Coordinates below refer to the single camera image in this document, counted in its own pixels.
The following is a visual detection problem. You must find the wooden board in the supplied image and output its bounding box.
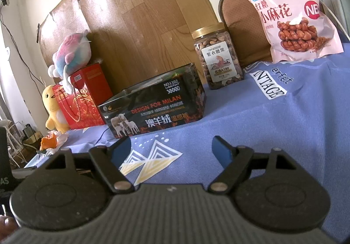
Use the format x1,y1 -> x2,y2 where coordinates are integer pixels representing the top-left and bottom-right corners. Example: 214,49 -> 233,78
38,0 -> 217,93

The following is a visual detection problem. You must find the person's left hand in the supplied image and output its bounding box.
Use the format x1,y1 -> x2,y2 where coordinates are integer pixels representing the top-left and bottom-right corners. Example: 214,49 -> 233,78
0,215 -> 18,241

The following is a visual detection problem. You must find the pastel unicorn plush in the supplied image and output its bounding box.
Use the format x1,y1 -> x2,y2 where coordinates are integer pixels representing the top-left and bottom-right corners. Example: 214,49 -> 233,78
47,30 -> 91,95

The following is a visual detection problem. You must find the brown chair back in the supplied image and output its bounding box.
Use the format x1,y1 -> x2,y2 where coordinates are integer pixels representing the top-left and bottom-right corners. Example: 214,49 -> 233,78
218,0 -> 272,68

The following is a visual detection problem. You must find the white wire rack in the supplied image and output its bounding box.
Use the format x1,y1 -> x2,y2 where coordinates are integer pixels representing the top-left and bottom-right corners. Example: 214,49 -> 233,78
1,119 -> 35,168

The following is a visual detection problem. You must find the orange peel on tissue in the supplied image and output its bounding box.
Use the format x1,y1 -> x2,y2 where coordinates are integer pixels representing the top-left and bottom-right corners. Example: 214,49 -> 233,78
37,130 -> 69,157

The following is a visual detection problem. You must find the pink twisted snack bag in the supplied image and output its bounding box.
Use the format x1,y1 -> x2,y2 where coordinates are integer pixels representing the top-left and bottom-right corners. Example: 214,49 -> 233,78
248,0 -> 343,63

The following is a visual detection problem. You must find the nut jar gold lid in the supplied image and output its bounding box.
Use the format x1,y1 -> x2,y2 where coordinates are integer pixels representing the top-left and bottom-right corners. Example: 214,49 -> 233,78
192,22 -> 243,90

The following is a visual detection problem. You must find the black printed storage box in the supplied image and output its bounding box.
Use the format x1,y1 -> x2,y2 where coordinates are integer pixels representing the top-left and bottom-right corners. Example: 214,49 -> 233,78
98,63 -> 206,139

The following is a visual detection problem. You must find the red gift bag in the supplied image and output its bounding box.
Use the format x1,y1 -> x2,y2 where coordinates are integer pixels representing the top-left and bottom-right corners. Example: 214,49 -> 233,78
53,63 -> 113,130

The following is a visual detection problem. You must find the blue printed tablecloth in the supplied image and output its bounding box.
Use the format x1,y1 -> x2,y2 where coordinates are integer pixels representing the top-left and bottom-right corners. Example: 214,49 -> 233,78
14,44 -> 349,243

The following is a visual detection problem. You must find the yellow duck plush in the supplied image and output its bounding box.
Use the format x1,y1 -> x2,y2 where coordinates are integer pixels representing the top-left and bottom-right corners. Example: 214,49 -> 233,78
42,84 -> 70,133

